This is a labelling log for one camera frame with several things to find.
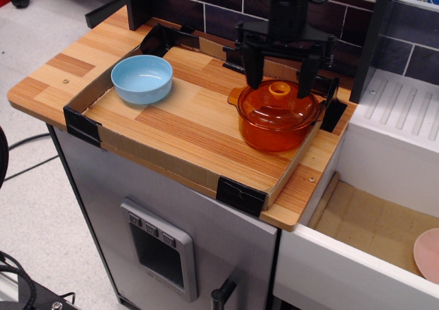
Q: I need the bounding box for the black cabinet door handle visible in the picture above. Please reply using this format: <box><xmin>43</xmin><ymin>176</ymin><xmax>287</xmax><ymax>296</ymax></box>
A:
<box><xmin>211</xmin><ymin>279</ymin><xmax>237</xmax><ymax>310</ymax></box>

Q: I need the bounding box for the cardboard fence with black tape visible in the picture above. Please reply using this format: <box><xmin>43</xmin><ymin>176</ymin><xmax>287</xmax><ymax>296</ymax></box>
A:
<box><xmin>64</xmin><ymin>24</ymin><xmax>351</xmax><ymax>220</ymax></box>

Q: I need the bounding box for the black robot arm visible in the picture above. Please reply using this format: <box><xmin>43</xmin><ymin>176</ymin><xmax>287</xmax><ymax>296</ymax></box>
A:
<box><xmin>236</xmin><ymin>0</ymin><xmax>337</xmax><ymax>99</ymax></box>

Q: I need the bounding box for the dark shelf upright post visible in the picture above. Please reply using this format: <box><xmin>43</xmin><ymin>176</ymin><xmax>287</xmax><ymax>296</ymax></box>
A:
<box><xmin>349</xmin><ymin>0</ymin><xmax>393</xmax><ymax>104</ymax></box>

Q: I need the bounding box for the black equipment with cables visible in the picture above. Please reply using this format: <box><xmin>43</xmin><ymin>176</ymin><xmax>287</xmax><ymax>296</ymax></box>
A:
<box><xmin>1</xmin><ymin>252</ymin><xmax>78</xmax><ymax>310</ymax></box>

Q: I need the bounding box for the pink plate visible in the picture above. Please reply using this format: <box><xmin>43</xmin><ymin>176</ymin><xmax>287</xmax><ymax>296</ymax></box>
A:
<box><xmin>413</xmin><ymin>228</ymin><xmax>438</xmax><ymax>284</ymax></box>

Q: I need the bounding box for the orange transparent pot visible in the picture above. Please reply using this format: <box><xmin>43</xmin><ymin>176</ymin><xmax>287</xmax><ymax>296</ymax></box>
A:
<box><xmin>228</xmin><ymin>86</ymin><xmax>325</xmax><ymax>152</ymax></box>

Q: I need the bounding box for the grey toy dishwasher cabinet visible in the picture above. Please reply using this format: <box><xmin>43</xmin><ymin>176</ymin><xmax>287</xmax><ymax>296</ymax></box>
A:
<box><xmin>49</xmin><ymin>128</ymin><xmax>278</xmax><ymax>309</ymax></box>

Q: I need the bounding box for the light blue bowl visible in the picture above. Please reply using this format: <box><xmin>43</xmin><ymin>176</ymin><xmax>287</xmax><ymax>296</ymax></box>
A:
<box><xmin>110</xmin><ymin>55</ymin><xmax>174</xmax><ymax>105</ymax></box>

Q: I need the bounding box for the orange transparent pot lid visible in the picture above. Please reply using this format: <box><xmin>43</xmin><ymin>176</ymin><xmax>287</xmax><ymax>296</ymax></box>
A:
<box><xmin>237</xmin><ymin>80</ymin><xmax>322</xmax><ymax>131</ymax></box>

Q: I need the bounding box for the white toy sink unit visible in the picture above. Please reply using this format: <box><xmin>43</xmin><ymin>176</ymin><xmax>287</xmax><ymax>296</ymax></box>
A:
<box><xmin>273</xmin><ymin>71</ymin><xmax>438</xmax><ymax>309</ymax></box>

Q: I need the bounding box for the black floor cable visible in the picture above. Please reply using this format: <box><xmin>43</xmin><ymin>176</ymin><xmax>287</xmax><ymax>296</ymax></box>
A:
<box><xmin>3</xmin><ymin>133</ymin><xmax>60</xmax><ymax>182</ymax></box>

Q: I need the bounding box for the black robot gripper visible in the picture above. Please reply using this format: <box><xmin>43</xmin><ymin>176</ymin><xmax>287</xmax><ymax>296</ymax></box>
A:
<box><xmin>235</xmin><ymin>0</ymin><xmax>337</xmax><ymax>99</ymax></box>

